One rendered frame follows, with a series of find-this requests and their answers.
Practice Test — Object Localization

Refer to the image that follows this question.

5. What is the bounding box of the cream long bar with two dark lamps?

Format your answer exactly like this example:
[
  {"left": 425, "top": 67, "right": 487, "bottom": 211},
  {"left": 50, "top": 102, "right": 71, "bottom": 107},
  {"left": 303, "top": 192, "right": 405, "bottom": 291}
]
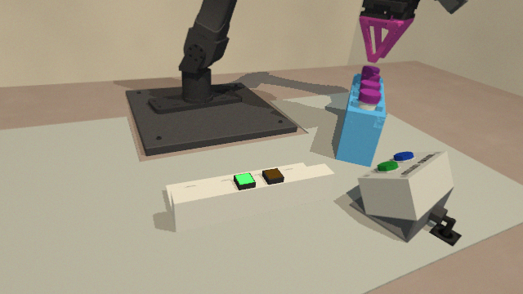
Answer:
[{"left": 166, "top": 163, "right": 335, "bottom": 233}]

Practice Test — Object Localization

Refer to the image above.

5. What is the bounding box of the blue rectangular tube holder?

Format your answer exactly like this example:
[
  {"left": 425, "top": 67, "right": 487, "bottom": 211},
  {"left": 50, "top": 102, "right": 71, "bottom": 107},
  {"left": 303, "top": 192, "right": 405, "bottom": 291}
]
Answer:
[{"left": 336, "top": 73, "right": 386, "bottom": 167}]

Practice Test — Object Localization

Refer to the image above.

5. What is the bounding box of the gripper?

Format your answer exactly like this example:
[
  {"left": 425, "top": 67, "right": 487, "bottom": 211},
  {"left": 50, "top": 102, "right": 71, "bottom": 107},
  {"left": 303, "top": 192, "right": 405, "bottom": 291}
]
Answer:
[{"left": 359, "top": 0, "right": 419, "bottom": 63}]

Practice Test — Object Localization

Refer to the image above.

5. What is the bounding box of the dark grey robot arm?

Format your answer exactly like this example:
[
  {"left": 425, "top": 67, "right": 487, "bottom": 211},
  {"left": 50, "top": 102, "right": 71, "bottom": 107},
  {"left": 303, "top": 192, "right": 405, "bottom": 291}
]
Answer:
[{"left": 148, "top": 0, "right": 468, "bottom": 114}]

